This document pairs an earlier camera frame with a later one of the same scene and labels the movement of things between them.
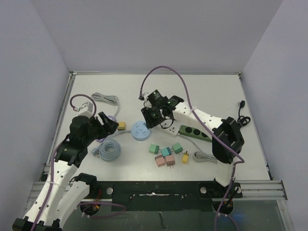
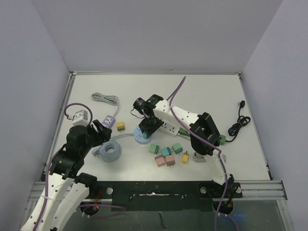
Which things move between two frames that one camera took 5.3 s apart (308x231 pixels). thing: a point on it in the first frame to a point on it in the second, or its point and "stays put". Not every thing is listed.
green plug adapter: x=153 y=148 stays put
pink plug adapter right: x=170 y=160 stays put
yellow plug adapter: x=185 y=158 stays put
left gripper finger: x=103 y=119 to x=100 y=127
